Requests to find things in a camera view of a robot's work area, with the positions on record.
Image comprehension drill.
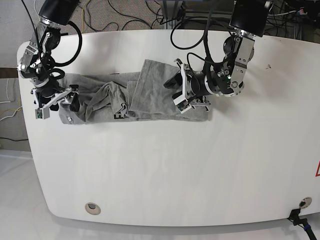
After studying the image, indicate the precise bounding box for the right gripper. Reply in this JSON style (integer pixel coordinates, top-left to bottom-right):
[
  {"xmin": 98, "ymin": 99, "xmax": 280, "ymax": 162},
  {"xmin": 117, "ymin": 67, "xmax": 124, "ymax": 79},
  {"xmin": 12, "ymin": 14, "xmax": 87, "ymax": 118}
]
[{"xmin": 31, "ymin": 81, "xmax": 80, "ymax": 119}]

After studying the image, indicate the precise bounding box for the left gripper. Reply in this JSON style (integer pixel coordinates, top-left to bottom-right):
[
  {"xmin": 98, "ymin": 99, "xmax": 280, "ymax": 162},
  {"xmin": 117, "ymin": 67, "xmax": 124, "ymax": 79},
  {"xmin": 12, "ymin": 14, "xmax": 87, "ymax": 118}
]
[{"xmin": 163, "ymin": 58, "xmax": 211, "ymax": 114}]

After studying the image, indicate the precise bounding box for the grey t-shirt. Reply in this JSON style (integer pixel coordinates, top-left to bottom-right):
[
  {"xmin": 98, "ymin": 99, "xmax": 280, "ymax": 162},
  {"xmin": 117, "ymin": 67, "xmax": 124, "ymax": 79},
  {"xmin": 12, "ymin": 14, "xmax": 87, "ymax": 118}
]
[{"xmin": 58, "ymin": 59, "xmax": 209, "ymax": 125}]

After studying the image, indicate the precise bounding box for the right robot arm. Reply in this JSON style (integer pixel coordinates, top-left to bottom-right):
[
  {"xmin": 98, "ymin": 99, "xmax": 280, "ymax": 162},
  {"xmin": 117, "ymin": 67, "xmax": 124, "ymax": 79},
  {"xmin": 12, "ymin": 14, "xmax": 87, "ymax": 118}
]
[{"xmin": 17, "ymin": 0, "xmax": 83, "ymax": 120}]

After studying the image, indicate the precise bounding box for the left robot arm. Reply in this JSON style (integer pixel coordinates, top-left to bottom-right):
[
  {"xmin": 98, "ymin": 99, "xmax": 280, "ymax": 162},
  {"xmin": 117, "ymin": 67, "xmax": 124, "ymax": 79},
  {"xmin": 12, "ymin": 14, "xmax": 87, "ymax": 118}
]
[{"xmin": 164, "ymin": 0, "xmax": 272, "ymax": 113}]

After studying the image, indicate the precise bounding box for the silver table grommet left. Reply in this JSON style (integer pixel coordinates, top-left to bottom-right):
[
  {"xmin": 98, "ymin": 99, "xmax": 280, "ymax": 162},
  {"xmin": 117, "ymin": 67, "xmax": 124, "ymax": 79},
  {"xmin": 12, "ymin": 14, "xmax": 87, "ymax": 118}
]
[{"xmin": 85, "ymin": 202, "xmax": 101, "ymax": 216}]

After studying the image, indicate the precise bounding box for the silver table grommet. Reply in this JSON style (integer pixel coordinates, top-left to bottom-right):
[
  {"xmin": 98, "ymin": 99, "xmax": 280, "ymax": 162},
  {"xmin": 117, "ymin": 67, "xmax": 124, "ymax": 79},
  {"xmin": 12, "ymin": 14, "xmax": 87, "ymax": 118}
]
[
  {"xmin": 299, "ymin": 197, "xmax": 312, "ymax": 209},
  {"xmin": 85, "ymin": 202, "xmax": 101, "ymax": 216}
]

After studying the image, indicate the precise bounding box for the red warning triangle sticker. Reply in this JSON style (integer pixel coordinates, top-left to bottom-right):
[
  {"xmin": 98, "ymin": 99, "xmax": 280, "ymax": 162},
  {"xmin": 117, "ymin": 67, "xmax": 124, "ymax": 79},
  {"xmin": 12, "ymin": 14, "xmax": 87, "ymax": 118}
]
[{"xmin": 315, "ymin": 162, "xmax": 320, "ymax": 177}]

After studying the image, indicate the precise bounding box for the silver table grommet right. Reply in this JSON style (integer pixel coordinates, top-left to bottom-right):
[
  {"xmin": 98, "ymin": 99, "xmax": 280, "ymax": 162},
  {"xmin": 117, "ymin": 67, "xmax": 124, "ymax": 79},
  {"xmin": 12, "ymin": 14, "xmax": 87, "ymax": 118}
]
[{"xmin": 299, "ymin": 197, "xmax": 312, "ymax": 209}]

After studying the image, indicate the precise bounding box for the aluminium frame stand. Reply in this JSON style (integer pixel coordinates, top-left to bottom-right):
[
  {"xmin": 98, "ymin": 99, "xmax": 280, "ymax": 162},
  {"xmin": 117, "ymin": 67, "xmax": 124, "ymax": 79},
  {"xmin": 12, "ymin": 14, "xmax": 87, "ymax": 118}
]
[{"xmin": 158, "ymin": 0, "xmax": 185, "ymax": 30}]

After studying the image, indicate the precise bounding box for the yellow cable on floor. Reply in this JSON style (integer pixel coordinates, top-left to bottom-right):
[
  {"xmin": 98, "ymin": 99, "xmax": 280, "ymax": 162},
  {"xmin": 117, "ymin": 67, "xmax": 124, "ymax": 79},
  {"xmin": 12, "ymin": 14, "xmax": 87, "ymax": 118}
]
[{"xmin": 79, "ymin": 1, "xmax": 91, "ymax": 35}]

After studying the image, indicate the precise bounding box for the black clamp with cable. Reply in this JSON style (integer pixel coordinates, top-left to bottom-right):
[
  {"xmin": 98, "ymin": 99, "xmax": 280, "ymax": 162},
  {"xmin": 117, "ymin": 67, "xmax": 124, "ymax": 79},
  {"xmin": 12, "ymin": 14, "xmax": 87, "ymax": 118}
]
[{"xmin": 287, "ymin": 208, "xmax": 317, "ymax": 240}]

